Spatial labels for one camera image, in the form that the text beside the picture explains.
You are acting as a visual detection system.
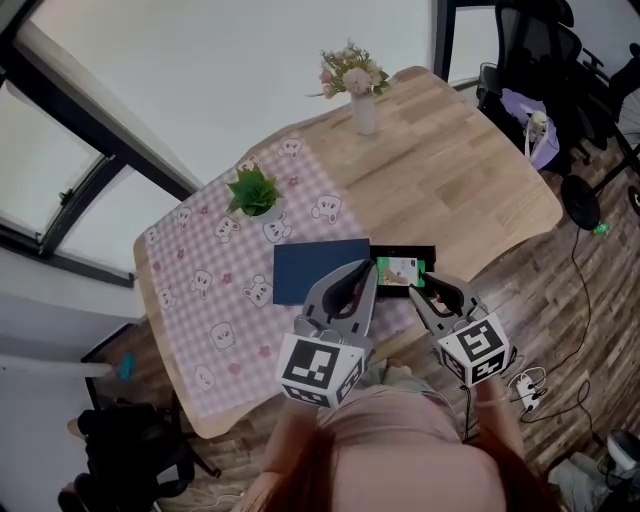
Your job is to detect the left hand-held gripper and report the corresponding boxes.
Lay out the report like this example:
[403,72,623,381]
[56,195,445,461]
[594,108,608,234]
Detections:
[275,258,380,409]

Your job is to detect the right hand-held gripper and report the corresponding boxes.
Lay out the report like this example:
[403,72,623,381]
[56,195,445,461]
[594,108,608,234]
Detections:
[407,272,512,387]

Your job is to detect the dark blue rectangular tray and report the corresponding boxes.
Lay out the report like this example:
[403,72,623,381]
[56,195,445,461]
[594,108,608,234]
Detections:
[273,238,439,307]

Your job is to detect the green packet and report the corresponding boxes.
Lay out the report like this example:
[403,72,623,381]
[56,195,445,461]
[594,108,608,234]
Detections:
[375,256,426,289]

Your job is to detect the person's left forearm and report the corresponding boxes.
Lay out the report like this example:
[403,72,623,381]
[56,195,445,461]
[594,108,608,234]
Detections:
[259,394,324,501]

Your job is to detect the person's right forearm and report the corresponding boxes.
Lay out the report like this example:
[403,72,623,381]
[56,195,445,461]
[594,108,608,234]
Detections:
[474,372,526,461]

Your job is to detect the person's grey trousers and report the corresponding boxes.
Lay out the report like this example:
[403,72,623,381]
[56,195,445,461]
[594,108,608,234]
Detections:
[359,364,451,401]

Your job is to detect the white power strip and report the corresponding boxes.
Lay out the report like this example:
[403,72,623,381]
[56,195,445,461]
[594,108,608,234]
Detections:
[514,377,544,412]

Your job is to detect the pink checked tablecloth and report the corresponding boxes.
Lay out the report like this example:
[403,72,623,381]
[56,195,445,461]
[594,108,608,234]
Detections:
[144,137,416,421]

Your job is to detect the small green potted plant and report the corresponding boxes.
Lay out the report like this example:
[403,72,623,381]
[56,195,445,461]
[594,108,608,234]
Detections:
[225,166,285,224]

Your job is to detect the person's pink shirt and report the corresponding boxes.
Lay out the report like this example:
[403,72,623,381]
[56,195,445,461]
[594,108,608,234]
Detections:
[259,384,506,512]

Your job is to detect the white vase with flowers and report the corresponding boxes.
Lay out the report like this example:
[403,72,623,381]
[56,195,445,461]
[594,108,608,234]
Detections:
[305,38,392,136]

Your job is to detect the purple bag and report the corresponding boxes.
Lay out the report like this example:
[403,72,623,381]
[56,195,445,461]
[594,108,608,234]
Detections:
[499,88,561,171]

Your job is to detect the grey round container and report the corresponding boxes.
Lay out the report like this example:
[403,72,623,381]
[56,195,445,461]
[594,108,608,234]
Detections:
[607,429,640,471]

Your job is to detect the black framed window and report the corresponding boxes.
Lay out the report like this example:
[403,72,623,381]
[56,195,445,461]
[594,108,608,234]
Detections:
[432,0,501,91]
[0,29,201,289]

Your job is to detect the black mesh office chair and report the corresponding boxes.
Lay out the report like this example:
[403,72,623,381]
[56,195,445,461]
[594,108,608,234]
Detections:
[579,42,640,101]
[477,0,616,176]

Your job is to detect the black cable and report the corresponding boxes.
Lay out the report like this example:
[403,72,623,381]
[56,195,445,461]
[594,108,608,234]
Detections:
[542,227,594,381]

